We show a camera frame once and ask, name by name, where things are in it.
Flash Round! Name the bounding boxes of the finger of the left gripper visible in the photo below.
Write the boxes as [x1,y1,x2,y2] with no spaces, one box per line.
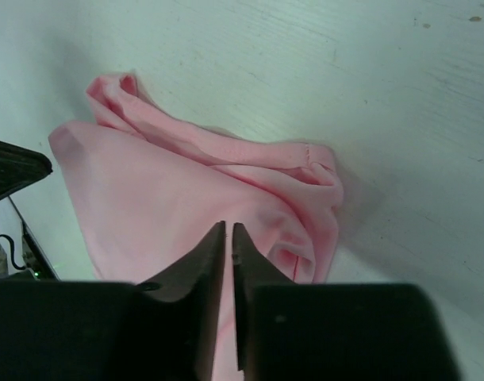
[0,141,52,201]

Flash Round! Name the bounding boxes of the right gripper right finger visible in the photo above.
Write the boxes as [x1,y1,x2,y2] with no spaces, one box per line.
[232,223,298,380]

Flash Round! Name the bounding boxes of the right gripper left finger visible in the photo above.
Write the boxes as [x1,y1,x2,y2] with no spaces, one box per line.
[137,221,226,380]

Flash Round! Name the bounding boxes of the pink t shirt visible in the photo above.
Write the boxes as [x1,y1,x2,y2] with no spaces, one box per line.
[49,75,343,380]

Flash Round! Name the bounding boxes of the aluminium frame rail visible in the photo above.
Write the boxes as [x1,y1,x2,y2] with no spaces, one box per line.
[8,198,59,280]

